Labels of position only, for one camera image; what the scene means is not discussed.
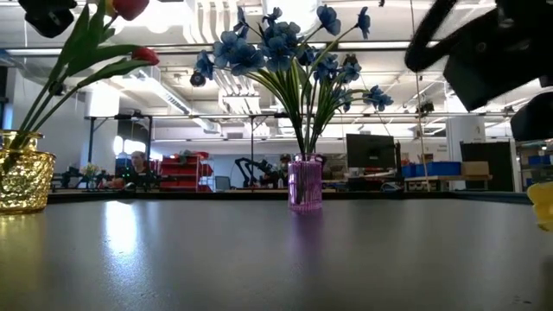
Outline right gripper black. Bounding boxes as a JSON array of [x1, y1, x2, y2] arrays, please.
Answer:
[[442, 0, 553, 143]]

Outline red artificial tulip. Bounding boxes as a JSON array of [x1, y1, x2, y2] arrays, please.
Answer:
[[25, 45, 161, 135], [16, 0, 150, 139]]

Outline blue artificial flower bunch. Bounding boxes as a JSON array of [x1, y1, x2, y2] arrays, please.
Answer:
[[188, 5, 308, 156], [297, 3, 395, 156]]

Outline pale flowers in vase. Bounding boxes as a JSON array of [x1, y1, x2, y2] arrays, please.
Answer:
[[80, 162, 101, 190]]

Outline amber textured glass vase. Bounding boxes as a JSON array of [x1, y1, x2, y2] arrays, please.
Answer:
[[0, 129, 57, 216]]

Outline pink ribbed glass vase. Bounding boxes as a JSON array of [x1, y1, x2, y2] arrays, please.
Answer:
[[287, 152, 325, 213]]

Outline metal shelf with bins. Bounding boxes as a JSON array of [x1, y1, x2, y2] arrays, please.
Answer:
[[516, 138, 553, 191]]

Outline black cabinet panel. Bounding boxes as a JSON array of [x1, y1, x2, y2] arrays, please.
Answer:
[[459, 141, 518, 193]]

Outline white pillar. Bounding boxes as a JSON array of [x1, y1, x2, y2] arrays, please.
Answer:
[[445, 115, 486, 163]]

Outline yellow artificial tulip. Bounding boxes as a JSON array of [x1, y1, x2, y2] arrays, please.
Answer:
[[525, 181, 553, 233]]

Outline brown cardboard box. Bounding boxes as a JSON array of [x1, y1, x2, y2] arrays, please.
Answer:
[[461, 161, 491, 177]]

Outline wooden top table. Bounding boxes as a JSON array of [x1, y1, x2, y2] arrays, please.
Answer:
[[404, 174, 493, 192]]

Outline large blue storage bin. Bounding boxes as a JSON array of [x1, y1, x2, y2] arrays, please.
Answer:
[[414, 161, 462, 177]]

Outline person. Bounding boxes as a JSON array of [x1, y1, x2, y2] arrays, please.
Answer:
[[276, 153, 293, 187], [107, 149, 153, 190]]

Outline black computer monitor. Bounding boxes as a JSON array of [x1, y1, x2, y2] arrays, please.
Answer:
[[345, 133, 397, 170]]

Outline red drawer shelving unit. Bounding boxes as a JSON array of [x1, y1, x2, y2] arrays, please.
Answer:
[[158, 150, 215, 193]]

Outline black camera cable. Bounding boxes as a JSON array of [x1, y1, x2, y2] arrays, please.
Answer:
[[404, 0, 460, 73]]

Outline white ceiling air duct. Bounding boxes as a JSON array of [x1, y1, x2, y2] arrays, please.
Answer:
[[84, 64, 222, 135]]

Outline black gantry frame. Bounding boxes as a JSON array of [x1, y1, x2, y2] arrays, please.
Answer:
[[84, 111, 289, 190]]

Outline black table edge rail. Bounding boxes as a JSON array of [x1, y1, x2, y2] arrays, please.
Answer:
[[46, 189, 533, 205]]

